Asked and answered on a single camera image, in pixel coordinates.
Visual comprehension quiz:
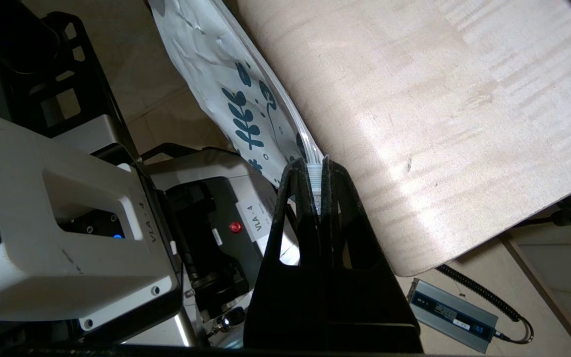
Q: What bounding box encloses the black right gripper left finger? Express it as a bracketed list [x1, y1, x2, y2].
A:
[244, 158, 324, 354]

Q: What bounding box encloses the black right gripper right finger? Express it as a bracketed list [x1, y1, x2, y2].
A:
[321, 158, 423, 354]

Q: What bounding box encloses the white pouch with blue plants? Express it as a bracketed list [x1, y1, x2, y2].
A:
[147, 0, 326, 266]

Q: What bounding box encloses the white and black robot base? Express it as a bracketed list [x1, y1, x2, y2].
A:
[0, 0, 296, 357]

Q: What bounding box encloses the grey power adapter brick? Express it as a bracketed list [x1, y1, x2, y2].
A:
[407, 278, 499, 354]

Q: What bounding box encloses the thick black ribbed adapter cable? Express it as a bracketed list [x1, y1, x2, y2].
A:
[437, 264, 535, 345]

